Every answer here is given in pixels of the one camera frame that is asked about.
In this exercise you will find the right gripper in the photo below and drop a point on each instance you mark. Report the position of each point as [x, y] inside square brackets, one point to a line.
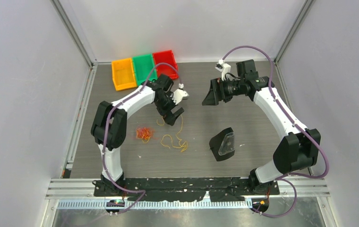
[215, 94]

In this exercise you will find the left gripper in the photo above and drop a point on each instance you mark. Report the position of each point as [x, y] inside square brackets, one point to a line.
[170, 117]

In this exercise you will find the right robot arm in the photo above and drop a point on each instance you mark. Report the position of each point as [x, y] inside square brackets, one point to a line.
[297, 149]

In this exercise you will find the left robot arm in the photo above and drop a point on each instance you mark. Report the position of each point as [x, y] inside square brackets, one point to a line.
[109, 127]

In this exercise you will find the green plastic bin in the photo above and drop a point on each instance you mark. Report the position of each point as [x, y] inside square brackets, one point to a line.
[142, 65]

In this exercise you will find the yellow plastic bin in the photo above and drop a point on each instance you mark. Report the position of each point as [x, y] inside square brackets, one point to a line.
[123, 75]

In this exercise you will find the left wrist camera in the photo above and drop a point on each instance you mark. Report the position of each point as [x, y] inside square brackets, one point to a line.
[179, 95]

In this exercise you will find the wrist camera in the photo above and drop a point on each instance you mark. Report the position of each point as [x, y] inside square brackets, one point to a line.
[179, 95]
[223, 68]

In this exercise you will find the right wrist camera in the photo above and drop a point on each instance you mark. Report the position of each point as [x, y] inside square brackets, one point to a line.
[223, 68]

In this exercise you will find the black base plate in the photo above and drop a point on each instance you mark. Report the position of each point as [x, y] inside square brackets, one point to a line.
[183, 189]

